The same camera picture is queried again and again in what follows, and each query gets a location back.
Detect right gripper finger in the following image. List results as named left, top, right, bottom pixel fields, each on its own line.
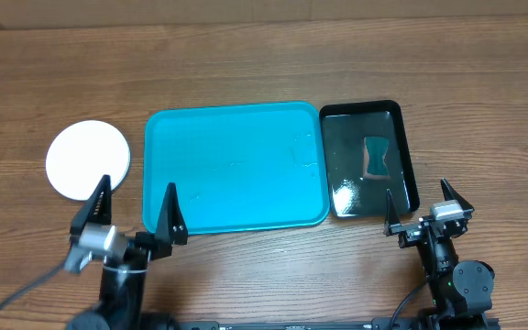
left=383, top=189, right=402, bottom=237
left=440, top=178, right=475, bottom=214

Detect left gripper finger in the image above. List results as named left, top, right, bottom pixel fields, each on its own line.
left=70, top=174, right=112, bottom=235
left=154, top=182, right=189, bottom=246

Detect white plate with stain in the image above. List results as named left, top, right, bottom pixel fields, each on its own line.
left=45, top=120, right=131, bottom=201

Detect green scrub sponge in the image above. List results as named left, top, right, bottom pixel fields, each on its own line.
left=363, top=136, right=390, bottom=180

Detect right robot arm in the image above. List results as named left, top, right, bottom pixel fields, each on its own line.
left=384, top=179, right=501, bottom=330

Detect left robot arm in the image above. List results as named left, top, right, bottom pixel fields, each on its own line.
left=63, top=175, right=189, bottom=330

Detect black water tray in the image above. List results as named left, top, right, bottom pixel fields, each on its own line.
left=319, top=100, right=420, bottom=218

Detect teal plastic tray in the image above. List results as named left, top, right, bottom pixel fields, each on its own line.
left=142, top=102, right=330, bottom=235

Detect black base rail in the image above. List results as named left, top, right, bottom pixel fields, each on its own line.
left=167, top=315, right=501, bottom=330

